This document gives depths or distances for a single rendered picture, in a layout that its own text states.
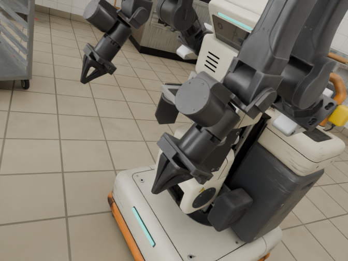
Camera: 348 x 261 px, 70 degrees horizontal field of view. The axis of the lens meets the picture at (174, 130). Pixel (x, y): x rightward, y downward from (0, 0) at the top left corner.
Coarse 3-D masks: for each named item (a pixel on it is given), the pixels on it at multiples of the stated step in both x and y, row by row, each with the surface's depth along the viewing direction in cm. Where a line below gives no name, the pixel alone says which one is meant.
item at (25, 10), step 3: (9, 0) 174; (12, 0) 175; (15, 0) 172; (12, 3) 171; (15, 3) 173; (18, 3) 170; (18, 6) 169; (21, 6) 168; (24, 6) 165; (21, 9) 166; (24, 9) 166; (27, 9) 163; (24, 12) 163; (27, 12) 164
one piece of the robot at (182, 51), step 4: (208, 24) 86; (208, 28) 85; (212, 28) 84; (180, 48) 87; (184, 48) 86; (176, 52) 88; (180, 52) 86; (184, 52) 85; (180, 56) 86; (184, 56) 85
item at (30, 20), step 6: (30, 0) 159; (30, 6) 161; (30, 12) 163; (30, 18) 164; (30, 24) 167; (30, 30) 168; (30, 36) 171; (30, 42) 173; (30, 48) 175; (30, 54) 178; (30, 60) 180; (30, 66) 182; (30, 72) 185; (30, 78) 187
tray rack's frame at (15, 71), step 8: (0, 8) 200; (0, 32) 210; (0, 48) 206; (0, 56) 195; (8, 56) 199; (0, 64) 186; (8, 64) 190; (16, 64) 193; (0, 72) 176; (8, 72) 180; (16, 72) 183; (24, 72) 187; (0, 80) 173
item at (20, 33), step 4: (0, 12) 194; (0, 16) 193; (4, 16) 190; (4, 20) 189; (8, 20) 187; (8, 24) 185; (12, 24) 183; (12, 28) 181; (16, 28) 180; (16, 32) 178; (20, 32) 177; (20, 36) 174; (24, 36) 174; (24, 40) 171; (28, 40) 172
